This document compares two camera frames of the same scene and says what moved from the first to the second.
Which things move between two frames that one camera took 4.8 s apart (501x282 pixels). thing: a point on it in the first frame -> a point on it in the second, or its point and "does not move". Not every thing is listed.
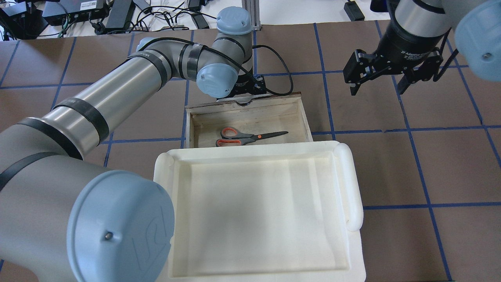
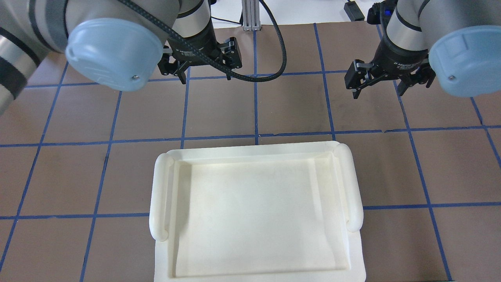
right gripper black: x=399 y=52 does not move
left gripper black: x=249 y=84 -> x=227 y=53
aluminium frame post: x=253 y=7 does not move
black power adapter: x=353 y=11 does not move
